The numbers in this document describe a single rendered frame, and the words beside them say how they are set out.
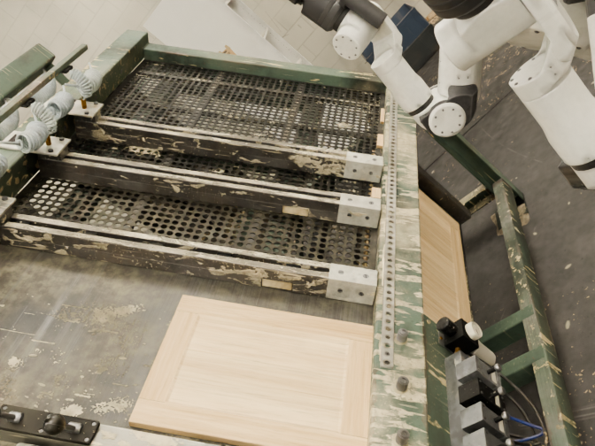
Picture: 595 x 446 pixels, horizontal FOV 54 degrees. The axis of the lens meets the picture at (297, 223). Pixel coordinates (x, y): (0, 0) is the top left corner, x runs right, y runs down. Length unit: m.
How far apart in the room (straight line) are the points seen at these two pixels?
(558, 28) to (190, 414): 0.98
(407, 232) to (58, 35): 5.67
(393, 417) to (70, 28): 6.09
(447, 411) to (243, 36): 4.09
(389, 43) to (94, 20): 5.66
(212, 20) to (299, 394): 4.07
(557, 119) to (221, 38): 4.45
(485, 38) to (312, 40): 5.78
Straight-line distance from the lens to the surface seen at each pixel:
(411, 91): 1.30
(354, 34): 1.23
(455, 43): 0.72
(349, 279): 1.52
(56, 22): 6.95
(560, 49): 0.73
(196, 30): 5.11
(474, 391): 1.34
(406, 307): 1.51
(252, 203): 1.82
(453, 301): 2.29
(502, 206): 2.78
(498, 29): 0.71
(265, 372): 1.36
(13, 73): 2.90
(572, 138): 0.77
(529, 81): 0.74
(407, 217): 1.81
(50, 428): 1.16
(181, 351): 1.40
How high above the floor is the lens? 1.63
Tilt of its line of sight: 18 degrees down
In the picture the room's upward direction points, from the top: 52 degrees counter-clockwise
